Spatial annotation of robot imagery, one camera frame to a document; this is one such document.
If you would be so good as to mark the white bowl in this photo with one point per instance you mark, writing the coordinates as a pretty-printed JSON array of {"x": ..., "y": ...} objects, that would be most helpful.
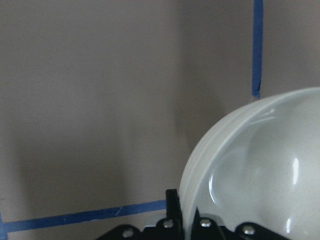
[{"x": 260, "y": 164}]

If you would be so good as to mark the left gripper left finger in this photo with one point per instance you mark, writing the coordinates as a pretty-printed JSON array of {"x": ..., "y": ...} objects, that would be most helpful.
[{"x": 168, "y": 228}]

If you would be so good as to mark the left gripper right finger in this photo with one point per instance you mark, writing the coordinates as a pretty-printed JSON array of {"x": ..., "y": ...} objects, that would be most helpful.
[{"x": 205, "y": 228}]

